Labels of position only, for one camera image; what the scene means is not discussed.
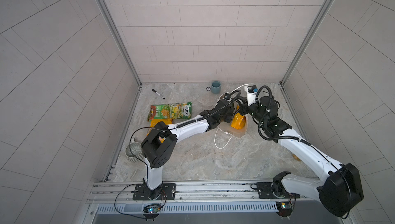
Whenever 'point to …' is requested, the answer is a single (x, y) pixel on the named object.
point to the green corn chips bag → (159, 111)
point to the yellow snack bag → (154, 122)
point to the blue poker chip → (208, 89)
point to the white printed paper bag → (239, 133)
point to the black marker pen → (155, 91)
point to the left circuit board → (151, 208)
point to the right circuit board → (284, 208)
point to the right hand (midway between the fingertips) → (235, 97)
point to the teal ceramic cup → (215, 87)
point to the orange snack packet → (238, 121)
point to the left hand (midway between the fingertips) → (233, 108)
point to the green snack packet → (180, 110)
